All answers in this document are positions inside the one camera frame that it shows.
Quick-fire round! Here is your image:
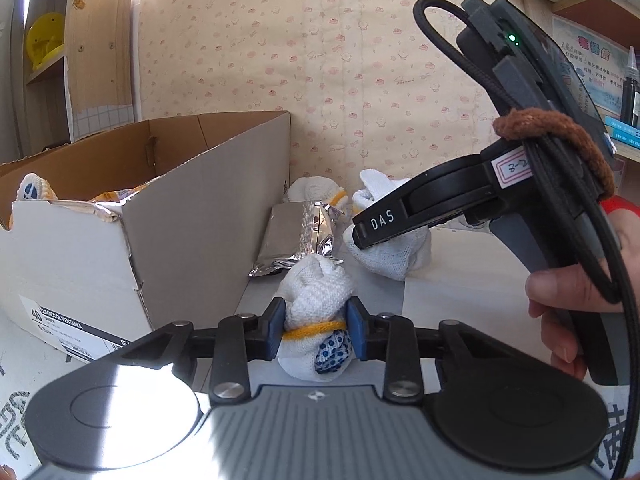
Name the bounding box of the person's right hand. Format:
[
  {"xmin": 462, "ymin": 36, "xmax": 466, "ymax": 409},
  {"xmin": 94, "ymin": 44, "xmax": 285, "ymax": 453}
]
[{"xmin": 526, "ymin": 207, "xmax": 640, "ymax": 381}]

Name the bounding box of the yellow snack packet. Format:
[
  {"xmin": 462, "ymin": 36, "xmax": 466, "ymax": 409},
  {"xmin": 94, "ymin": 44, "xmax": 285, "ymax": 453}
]
[{"xmin": 90, "ymin": 182, "xmax": 151, "ymax": 223}]

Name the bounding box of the black dropper bottle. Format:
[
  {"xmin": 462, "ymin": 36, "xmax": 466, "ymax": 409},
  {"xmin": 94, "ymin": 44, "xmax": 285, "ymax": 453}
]
[{"xmin": 620, "ymin": 46, "xmax": 640, "ymax": 128}]

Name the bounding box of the wooden desk shelf unit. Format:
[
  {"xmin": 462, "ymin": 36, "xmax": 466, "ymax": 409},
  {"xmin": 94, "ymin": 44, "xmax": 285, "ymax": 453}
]
[{"xmin": 20, "ymin": 0, "xmax": 640, "ymax": 163}]

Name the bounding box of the brown cardboard box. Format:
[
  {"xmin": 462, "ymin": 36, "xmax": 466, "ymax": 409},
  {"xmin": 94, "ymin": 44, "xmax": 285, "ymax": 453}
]
[{"xmin": 0, "ymin": 110, "xmax": 292, "ymax": 363}]

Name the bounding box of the silver foil packet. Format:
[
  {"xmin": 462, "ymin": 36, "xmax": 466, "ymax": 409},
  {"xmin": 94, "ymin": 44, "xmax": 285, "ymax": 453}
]
[{"xmin": 250, "ymin": 200, "xmax": 346, "ymax": 278}]

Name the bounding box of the brown fuzzy tie band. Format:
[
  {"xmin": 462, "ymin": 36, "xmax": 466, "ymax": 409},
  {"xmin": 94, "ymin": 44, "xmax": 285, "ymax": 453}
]
[{"xmin": 492, "ymin": 107, "xmax": 617, "ymax": 198}]

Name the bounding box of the printed paper notice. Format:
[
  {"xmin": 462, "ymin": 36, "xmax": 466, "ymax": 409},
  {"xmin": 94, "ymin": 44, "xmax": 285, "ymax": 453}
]
[{"xmin": 552, "ymin": 15, "xmax": 628, "ymax": 117}]

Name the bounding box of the white knit glove bundle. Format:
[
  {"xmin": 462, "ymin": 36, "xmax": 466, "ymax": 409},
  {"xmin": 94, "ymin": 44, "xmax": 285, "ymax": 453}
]
[
  {"xmin": 287, "ymin": 176, "xmax": 348, "ymax": 212},
  {"xmin": 342, "ymin": 169, "xmax": 433, "ymax": 282},
  {"xmin": 274, "ymin": 255, "xmax": 357, "ymax": 378},
  {"xmin": 12, "ymin": 172, "xmax": 56, "ymax": 204}
]

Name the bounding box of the grey flower curtain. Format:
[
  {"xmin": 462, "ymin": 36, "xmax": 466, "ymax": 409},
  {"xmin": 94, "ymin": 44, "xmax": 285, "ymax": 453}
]
[{"xmin": 0, "ymin": 0, "xmax": 28, "ymax": 161}]

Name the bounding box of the yellow plastic toy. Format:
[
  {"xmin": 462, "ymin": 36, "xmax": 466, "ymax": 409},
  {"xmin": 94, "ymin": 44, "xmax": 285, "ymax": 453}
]
[{"xmin": 26, "ymin": 12, "xmax": 66, "ymax": 72}]

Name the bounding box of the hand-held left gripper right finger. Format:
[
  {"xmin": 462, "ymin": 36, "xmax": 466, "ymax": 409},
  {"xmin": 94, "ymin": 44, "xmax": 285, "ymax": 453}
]
[{"xmin": 346, "ymin": 297, "xmax": 506, "ymax": 403}]

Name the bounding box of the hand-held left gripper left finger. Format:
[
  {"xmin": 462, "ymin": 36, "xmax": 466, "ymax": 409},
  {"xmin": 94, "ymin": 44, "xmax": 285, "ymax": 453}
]
[{"xmin": 112, "ymin": 297, "xmax": 286, "ymax": 404}]

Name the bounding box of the black braided cable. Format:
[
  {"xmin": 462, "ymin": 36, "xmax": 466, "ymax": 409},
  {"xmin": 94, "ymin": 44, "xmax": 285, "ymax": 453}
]
[{"xmin": 412, "ymin": 0, "xmax": 640, "ymax": 480}]

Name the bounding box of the blue book stack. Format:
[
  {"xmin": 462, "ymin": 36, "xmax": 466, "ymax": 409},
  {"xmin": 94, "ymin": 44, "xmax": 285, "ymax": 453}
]
[{"xmin": 602, "ymin": 115, "xmax": 640, "ymax": 149}]

